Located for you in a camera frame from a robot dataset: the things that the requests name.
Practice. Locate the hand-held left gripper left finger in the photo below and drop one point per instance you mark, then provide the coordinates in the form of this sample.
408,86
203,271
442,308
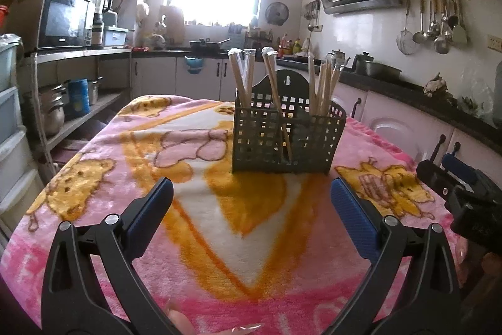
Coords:
151,217

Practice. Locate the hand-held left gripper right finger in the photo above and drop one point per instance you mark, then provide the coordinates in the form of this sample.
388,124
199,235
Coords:
351,217

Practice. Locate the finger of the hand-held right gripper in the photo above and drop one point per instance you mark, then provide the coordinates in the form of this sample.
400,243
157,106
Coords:
461,170
431,176

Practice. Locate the dark green plastic utensil basket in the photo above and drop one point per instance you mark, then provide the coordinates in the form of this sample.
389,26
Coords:
274,85

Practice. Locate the bunch of chopsticks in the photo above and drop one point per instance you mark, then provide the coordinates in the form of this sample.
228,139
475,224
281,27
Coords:
242,80

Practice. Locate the person's right hand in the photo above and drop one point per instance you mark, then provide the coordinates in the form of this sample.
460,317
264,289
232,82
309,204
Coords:
490,264

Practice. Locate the person's left hand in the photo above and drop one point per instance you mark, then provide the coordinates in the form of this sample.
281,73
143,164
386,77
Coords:
180,323

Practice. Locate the clear plastic bag of greens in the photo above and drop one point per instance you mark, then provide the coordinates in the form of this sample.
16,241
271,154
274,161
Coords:
474,95

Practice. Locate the dark grey cylindrical appliance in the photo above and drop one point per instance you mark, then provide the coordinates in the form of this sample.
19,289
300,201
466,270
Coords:
499,91

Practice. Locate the brown and white lumpy object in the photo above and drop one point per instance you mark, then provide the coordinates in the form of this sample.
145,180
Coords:
435,85

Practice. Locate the pink cartoon printed blanket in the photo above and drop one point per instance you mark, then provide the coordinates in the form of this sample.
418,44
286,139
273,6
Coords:
243,240

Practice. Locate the black kitchen countertop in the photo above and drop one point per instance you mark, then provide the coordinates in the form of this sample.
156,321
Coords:
392,84

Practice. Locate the black kettle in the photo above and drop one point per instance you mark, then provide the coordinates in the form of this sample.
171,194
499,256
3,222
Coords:
376,69

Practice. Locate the large steel ladle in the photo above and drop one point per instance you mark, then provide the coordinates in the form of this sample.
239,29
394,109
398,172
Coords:
442,44

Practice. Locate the pale kitchen turner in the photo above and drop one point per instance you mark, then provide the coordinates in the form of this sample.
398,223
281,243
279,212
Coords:
459,34

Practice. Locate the small steel pot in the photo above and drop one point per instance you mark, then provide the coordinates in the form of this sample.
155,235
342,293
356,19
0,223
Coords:
94,91

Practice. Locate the small steel ladle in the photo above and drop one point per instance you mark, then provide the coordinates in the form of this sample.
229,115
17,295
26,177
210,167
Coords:
419,37

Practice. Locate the blue canister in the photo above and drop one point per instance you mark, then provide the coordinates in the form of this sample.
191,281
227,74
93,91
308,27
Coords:
78,97

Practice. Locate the large steel pot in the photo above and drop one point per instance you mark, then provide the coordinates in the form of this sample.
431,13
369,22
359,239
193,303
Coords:
53,115

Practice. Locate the steel serving spoon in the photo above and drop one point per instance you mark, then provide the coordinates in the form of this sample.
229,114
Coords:
432,29

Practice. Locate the black serving spoon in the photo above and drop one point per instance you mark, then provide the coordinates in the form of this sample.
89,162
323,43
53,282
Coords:
453,21

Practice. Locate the stainless steel kettle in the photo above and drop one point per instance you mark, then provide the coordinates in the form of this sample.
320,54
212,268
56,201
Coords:
338,56

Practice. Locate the blue hanging plastic bin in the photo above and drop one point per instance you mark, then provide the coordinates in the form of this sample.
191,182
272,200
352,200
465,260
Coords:
194,66

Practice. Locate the grey plastic drawer cabinet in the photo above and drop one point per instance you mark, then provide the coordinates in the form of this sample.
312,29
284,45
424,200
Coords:
13,107

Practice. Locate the metal shelf rack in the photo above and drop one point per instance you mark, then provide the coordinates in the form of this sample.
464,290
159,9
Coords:
78,54

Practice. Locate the black frying pan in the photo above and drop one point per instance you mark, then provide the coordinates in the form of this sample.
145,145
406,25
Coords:
204,45

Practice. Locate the cluster of condiment bottles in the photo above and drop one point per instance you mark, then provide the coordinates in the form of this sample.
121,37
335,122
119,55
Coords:
290,46

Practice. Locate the white and blue storage box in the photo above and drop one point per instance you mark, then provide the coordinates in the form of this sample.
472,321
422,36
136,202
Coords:
115,38

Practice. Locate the beige plastic container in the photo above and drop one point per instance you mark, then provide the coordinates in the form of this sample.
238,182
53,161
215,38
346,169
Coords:
172,25

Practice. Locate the dark spice rack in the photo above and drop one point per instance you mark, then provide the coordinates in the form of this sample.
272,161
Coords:
259,40

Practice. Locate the small hanging utensil set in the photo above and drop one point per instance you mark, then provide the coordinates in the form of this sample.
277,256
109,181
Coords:
311,15

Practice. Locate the black microwave oven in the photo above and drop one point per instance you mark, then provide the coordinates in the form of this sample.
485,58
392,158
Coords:
62,19

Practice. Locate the red plastic bucket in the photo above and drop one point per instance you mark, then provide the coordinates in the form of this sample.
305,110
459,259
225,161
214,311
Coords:
3,15

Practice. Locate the white wall socket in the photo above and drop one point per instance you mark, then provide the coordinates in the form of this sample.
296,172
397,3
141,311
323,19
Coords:
495,41

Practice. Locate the small black wall fan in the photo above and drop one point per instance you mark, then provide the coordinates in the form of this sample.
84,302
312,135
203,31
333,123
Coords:
277,14

